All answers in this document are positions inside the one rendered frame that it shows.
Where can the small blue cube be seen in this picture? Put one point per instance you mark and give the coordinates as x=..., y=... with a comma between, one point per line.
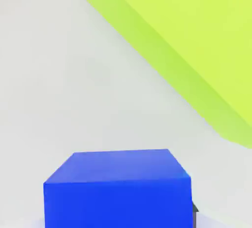
x=118, y=202

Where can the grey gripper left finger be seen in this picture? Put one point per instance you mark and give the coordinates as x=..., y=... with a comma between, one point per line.
x=40, y=224

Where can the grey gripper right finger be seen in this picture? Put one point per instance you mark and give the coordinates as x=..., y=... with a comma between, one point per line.
x=198, y=219

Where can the large lime green box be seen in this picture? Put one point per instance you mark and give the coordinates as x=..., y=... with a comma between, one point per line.
x=187, y=35

